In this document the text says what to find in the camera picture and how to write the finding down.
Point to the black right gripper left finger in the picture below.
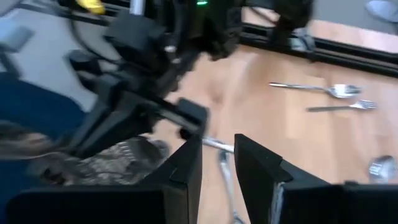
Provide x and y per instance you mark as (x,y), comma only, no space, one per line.
(186,174)

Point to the white round floor base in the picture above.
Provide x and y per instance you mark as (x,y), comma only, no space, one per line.
(384,9)

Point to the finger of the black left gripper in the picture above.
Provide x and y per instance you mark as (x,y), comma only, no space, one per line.
(115,124)

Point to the silver knife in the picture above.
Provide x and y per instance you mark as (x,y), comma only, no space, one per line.
(217,144)
(228,180)

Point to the person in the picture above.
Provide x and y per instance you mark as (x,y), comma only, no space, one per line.
(37,109)

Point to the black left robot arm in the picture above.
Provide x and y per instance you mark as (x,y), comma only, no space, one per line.
(217,25)

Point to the grey metal foot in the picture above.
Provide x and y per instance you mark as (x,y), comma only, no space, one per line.
(18,37)

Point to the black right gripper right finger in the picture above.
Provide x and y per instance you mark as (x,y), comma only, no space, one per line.
(255,180)

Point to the small silver fork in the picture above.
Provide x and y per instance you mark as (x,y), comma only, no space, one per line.
(362,104)

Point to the black metal table frame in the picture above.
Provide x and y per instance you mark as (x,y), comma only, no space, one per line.
(357,59)

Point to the grey mesh cutlery basket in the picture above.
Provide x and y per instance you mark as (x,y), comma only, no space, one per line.
(124,165)

